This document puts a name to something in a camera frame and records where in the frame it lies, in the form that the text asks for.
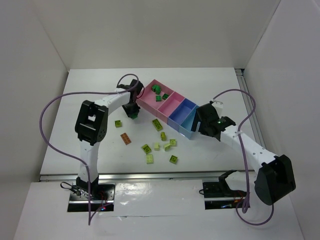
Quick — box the lime lego long brick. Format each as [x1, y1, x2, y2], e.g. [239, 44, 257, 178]
[152, 119, 163, 132]

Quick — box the dark green lego brick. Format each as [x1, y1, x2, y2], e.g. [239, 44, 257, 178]
[155, 95, 162, 102]

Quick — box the orange lego plate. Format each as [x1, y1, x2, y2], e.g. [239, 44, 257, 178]
[120, 133, 132, 145]

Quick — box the lime lego small brick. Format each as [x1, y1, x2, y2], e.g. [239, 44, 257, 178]
[160, 132, 167, 141]

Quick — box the green lego curved brick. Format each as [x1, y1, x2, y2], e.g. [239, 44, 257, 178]
[151, 84, 162, 95]

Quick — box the pale lime slope brick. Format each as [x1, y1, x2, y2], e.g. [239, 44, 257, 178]
[154, 142, 161, 151]

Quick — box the lime lego stud brick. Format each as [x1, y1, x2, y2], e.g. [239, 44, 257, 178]
[141, 144, 152, 155]

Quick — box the pale lime square brick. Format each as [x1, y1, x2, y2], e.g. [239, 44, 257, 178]
[146, 154, 154, 164]

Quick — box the dark green lego square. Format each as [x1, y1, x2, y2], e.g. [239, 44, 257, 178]
[162, 93, 169, 100]

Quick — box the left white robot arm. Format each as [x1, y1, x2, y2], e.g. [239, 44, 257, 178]
[75, 79, 144, 196]

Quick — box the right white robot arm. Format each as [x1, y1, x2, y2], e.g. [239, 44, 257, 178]
[191, 101, 296, 206]

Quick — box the light blue bin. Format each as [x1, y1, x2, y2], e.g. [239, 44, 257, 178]
[178, 109, 196, 140]

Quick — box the large pink bin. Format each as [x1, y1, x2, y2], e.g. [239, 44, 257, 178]
[137, 79, 174, 117]

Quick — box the purple-blue bin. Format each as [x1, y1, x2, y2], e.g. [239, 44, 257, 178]
[167, 98, 196, 132]

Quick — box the small pink bin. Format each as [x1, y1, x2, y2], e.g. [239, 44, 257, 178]
[157, 91, 185, 123]

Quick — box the aluminium side rail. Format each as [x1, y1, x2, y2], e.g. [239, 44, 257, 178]
[234, 68, 260, 140]

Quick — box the aluminium front rail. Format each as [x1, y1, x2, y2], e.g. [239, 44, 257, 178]
[39, 170, 227, 182]

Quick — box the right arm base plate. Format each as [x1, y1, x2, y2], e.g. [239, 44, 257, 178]
[198, 170, 247, 210]

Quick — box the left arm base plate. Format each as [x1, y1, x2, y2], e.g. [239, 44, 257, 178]
[65, 183, 116, 213]

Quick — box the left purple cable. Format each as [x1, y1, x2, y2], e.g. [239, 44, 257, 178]
[40, 73, 141, 226]

